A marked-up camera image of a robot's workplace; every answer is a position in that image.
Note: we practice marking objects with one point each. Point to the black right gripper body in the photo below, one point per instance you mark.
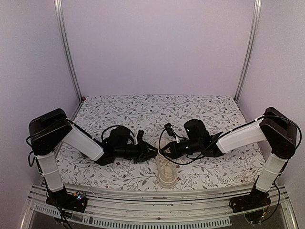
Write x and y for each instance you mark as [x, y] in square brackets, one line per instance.
[194, 147]

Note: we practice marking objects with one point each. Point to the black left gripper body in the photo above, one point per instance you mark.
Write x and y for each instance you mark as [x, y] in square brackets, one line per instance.
[129, 153]

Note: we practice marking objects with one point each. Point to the aluminium frame post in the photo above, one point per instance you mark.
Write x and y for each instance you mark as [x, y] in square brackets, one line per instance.
[249, 49]
[66, 48]

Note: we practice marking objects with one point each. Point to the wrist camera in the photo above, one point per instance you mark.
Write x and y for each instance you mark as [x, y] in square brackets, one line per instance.
[139, 136]
[170, 131]

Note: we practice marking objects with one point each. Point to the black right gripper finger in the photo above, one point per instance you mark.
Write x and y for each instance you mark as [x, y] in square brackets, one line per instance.
[165, 146]
[166, 154]

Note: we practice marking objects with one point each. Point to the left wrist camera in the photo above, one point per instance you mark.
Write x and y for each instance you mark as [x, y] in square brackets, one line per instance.
[139, 136]

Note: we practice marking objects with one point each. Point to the front aluminium rail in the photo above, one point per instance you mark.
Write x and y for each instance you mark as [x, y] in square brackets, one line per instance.
[191, 209]

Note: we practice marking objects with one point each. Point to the floral patterned table mat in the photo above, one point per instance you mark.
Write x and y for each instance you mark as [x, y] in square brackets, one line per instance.
[150, 113]

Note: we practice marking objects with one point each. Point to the left aluminium frame post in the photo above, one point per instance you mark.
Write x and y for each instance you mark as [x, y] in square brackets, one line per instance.
[66, 48]

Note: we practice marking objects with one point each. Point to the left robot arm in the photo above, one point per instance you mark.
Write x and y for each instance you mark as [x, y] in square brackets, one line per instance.
[49, 130]

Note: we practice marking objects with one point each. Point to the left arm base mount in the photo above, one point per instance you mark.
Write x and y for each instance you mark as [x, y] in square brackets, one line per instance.
[62, 199]

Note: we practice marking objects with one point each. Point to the white lace sneaker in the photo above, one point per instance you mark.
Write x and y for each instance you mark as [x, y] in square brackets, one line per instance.
[166, 172]

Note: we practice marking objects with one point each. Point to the right aluminium frame post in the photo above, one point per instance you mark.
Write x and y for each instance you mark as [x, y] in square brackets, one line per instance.
[249, 49]

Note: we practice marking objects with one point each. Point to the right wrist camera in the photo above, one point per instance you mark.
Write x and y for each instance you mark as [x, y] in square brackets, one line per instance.
[170, 131]

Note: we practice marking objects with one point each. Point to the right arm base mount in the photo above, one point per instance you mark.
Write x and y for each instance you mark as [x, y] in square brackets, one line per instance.
[257, 203]

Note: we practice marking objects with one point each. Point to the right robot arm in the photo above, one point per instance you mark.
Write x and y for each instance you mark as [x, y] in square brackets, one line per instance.
[282, 135]

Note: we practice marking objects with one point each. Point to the white shoelace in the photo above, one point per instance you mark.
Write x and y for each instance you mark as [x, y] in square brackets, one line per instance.
[156, 138]

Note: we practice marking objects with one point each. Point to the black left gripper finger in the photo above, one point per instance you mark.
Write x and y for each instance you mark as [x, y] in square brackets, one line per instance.
[144, 157]
[147, 148]

